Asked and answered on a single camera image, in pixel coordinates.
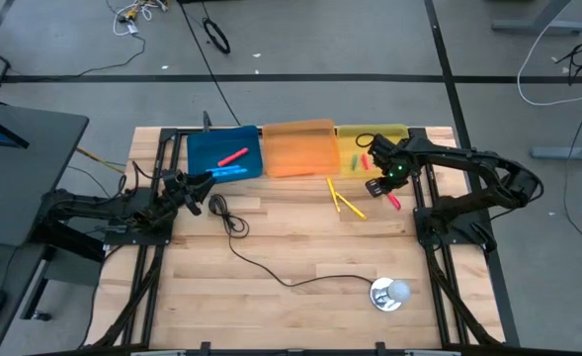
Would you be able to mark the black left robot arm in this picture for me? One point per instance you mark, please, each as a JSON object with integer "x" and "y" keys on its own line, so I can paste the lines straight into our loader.
{"x": 98, "y": 205}

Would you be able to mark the dark grey side desk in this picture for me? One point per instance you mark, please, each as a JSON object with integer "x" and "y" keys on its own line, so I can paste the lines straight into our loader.
{"x": 9, "y": 269}

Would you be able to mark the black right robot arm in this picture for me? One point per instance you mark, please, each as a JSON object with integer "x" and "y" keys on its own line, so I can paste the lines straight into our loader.
{"x": 493, "y": 173}

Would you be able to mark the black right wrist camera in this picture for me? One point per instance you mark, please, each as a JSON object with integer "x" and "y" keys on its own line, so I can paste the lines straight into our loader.
{"x": 382, "y": 146}

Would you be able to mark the black aluminium table frame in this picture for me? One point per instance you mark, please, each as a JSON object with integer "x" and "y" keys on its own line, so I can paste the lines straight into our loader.
{"x": 163, "y": 148}

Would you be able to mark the blue highlighter marker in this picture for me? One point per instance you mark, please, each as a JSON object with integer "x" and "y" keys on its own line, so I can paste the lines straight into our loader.
{"x": 224, "y": 168}
{"x": 232, "y": 173}

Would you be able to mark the green highlighter marker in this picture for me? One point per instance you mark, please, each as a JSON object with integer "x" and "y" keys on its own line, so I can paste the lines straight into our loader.
{"x": 354, "y": 162}

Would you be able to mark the black desk leg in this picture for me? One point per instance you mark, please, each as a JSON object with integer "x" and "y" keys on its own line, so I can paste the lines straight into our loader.
{"x": 68, "y": 242}

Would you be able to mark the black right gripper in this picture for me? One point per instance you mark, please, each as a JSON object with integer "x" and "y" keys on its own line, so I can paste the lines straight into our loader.
{"x": 398, "y": 165}

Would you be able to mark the grey desk foot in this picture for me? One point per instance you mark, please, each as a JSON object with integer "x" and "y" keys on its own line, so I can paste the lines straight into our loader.
{"x": 557, "y": 152}
{"x": 518, "y": 26}

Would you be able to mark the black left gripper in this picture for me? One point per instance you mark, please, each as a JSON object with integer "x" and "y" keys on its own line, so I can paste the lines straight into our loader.
{"x": 178, "y": 190}

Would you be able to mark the yellow translucent plastic bin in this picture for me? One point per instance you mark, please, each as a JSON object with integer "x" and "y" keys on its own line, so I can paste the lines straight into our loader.
{"x": 350, "y": 141}

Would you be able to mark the black desk top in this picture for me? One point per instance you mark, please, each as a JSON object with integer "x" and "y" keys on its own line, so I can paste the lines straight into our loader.
{"x": 24, "y": 188}

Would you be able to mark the blue plastic bin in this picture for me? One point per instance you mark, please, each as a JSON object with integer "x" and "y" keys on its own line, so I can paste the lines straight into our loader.
{"x": 221, "y": 143}

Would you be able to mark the white ball on silver base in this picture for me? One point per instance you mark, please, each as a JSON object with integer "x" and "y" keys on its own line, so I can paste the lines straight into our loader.
{"x": 389, "y": 294}

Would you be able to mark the orange translucent plastic bin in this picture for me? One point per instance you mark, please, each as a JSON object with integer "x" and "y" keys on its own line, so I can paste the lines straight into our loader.
{"x": 300, "y": 146}

